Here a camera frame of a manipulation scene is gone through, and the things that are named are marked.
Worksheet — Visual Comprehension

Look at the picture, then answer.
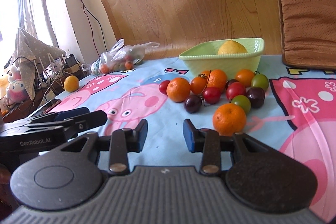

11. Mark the orange mandarin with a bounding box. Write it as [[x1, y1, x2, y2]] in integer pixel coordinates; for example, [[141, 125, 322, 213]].
[[199, 69, 228, 93], [166, 77, 191, 103], [213, 103, 247, 136]]

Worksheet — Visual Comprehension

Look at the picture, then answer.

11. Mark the dark purple tomato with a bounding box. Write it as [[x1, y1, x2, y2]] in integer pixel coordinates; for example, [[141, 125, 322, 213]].
[[183, 94, 202, 114], [247, 87, 265, 109]]

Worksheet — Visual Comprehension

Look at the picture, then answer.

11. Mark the plastic bag of fruits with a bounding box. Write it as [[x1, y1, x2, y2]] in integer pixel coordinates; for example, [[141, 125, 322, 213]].
[[81, 39, 160, 76]]

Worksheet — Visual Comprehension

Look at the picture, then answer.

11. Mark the yellow orange on table edge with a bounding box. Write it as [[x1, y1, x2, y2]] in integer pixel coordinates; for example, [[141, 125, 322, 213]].
[[63, 75, 79, 93]]

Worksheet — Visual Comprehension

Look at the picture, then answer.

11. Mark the pink plush toy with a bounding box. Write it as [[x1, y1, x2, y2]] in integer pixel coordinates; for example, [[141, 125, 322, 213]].
[[5, 66, 29, 106]]

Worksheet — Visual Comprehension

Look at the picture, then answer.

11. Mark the black charger adapter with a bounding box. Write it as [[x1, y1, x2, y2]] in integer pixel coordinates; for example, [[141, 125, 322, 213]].
[[65, 54, 78, 68]]

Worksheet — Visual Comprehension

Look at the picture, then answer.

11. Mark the grey dotted cloth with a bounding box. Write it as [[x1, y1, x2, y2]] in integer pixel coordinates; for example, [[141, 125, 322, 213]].
[[11, 27, 66, 100]]

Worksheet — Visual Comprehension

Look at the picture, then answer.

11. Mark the Peppa Pig tablecloth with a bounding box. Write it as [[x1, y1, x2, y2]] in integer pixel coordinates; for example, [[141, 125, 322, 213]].
[[53, 56, 335, 221]]

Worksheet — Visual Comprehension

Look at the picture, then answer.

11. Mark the green tomato front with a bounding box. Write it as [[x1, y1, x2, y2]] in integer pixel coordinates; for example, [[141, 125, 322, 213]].
[[231, 95, 252, 114]]

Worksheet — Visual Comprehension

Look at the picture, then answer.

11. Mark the green tomato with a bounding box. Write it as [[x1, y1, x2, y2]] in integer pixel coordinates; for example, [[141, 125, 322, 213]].
[[251, 73, 269, 91], [231, 95, 252, 114]]

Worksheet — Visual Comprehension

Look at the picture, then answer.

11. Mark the red tomato far left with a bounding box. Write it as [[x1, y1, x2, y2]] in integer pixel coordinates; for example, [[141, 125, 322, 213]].
[[158, 80, 170, 95]]

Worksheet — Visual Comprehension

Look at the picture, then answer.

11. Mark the red tomato centre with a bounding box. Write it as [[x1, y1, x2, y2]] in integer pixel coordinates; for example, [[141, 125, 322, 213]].
[[226, 82, 247, 101]]

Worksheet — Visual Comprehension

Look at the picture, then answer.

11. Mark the red tomato with stem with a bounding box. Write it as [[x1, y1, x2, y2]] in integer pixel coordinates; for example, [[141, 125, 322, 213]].
[[202, 87, 221, 105]]

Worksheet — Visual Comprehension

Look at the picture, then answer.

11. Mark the green tomato back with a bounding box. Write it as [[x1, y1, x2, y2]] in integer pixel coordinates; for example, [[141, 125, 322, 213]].
[[251, 73, 269, 91]]

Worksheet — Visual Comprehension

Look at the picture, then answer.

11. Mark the dark tomato behind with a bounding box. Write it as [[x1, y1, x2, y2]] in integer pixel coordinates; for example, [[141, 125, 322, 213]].
[[226, 79, 237, 89]]

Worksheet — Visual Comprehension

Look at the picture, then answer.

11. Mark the right orange tomato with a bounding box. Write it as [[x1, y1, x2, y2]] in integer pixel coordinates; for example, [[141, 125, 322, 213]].
[[235, 69, 255, 88]]

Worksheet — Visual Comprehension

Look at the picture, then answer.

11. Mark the small orange tomato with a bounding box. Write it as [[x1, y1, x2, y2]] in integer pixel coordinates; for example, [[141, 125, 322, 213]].
[[190, 75, 207, 95]]

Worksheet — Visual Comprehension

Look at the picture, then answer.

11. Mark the green ceramic bowl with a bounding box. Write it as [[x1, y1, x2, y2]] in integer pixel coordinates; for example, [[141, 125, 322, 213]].
[[179, 38, 264, 79]]

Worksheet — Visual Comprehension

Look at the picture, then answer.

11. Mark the yellow lemon in bowl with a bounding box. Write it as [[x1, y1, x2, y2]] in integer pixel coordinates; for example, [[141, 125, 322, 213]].
[[218, 40, 248, 55]]

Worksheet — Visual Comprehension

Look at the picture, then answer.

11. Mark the brown seat cushion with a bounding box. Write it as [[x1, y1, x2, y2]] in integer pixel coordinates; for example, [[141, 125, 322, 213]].
[[278, 0, 335, 70]]

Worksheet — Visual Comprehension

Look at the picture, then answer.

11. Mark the dark wall cable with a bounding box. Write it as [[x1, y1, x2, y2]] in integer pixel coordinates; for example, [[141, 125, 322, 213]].
[[55, 0, 108, 58]]

